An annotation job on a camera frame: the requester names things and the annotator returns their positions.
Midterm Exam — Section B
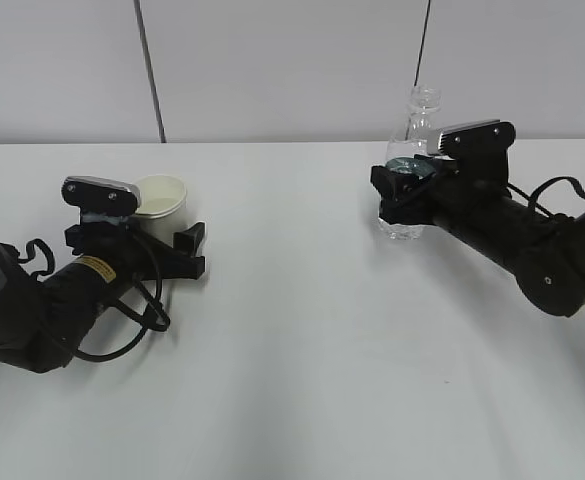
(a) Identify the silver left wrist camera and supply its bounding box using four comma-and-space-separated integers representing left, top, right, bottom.
61, 176, 141, 217

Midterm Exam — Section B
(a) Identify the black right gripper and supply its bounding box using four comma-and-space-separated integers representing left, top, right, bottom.
370, 152, 515, 228

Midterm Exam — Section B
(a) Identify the white paper cup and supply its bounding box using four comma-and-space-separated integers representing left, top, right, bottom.
134, 175, 187, 247

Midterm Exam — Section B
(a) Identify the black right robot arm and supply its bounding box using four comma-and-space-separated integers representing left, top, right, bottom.
371, 153, 585, 317

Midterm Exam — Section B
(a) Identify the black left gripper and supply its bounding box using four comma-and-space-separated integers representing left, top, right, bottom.
65, 221, 206, 278

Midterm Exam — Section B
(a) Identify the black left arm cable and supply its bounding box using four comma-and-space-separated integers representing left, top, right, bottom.
74, 229, 172, 363

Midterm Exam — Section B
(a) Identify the clear green-label water bottle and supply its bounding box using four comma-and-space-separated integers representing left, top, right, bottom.
378, 85, 441, 240

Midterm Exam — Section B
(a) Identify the black left rear cable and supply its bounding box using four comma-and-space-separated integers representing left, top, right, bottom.
0, 237, 56, 279

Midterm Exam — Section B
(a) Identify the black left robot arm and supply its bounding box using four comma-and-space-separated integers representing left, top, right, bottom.
4, 164, 442, 377

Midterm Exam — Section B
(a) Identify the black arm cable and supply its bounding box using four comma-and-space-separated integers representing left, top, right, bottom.
506, 175, 585, 219
74, 229, 172, 363

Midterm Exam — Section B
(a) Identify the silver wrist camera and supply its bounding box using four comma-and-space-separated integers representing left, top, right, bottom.
426, 119, 516, 159
61, 176, 141, 217

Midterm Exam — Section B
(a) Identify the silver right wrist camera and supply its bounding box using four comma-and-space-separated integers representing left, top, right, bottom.
426, 119, 516, 159

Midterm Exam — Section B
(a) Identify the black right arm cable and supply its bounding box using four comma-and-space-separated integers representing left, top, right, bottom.
506, 175, 585, 219

